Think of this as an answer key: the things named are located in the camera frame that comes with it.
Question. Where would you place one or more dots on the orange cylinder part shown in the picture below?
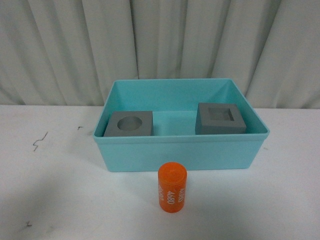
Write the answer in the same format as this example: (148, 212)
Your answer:
(172, 182)

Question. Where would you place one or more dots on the gray block with square hole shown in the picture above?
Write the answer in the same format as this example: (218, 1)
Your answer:
(219, 119)

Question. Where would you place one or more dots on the gray block with round hole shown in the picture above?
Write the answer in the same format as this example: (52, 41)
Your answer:
(130, 124)

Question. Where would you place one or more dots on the white pleated curtain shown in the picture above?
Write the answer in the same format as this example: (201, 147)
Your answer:
(69, 52)

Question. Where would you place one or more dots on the light blue plastic box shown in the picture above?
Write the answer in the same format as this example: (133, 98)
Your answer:
(174, 104)

